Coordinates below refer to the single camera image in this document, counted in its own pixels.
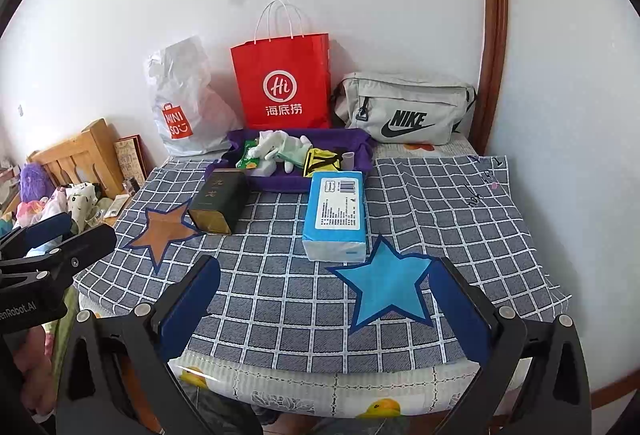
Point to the blue checked star tablecloth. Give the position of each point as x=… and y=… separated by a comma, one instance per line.
x=280, y=275

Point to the white cosmetic tube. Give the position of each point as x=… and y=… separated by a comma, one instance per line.
x=117, y=206

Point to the blue tissue pack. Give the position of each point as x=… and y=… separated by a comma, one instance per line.
x=335, y=215

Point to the white plastic shopping bag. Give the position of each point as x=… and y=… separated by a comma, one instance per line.
x=190, y=105

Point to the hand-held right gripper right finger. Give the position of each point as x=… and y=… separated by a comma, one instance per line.
x=460, y=310

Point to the small grey cylinder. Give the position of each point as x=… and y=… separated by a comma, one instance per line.
x=348, y=160

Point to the mint green cloth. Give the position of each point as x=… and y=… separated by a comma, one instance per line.
x=297, y=160

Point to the red paper bag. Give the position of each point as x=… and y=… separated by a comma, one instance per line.
x=280, y=75

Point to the green wet wipe packet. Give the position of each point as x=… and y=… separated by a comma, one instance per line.
x=246, y=160

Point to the purple plush toy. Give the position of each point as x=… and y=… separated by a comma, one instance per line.
x=36, y=180

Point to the person's left hand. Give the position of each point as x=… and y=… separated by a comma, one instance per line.
x=37, y=355

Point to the purple fabric tray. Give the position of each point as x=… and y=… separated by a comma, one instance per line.
x=280, y=185

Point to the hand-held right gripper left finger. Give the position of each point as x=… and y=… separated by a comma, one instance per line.
x=190, y=300

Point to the dark tea tin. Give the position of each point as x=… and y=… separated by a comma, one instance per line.
x=220, y=200

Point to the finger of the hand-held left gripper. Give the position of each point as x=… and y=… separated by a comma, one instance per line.
x=90, y=242
x=50, y=222

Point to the grey waist bag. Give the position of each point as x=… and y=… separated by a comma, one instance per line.
x=400, y=105

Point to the white duck print tablecloth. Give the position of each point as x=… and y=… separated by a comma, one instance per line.
x=300, y=385

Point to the panda print blanket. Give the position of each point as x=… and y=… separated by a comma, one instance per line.
x=82, y=202

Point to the green bedsheet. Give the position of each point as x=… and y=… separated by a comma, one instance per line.
x=60, y=330

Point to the pastel floral quilt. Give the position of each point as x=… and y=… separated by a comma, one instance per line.
x=30, y=210

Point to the brown wooden door frame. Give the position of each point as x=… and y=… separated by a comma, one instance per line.
x=492, y=15

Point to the wooden bed headboard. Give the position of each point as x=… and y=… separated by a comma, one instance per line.
x=80, y=155

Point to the small black bottle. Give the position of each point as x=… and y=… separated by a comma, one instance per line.
x=131, y=185

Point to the patterned cover book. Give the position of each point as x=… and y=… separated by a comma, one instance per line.
x=127, y=160

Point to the small green white tissue pack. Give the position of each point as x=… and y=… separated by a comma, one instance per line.
x=262, y=171

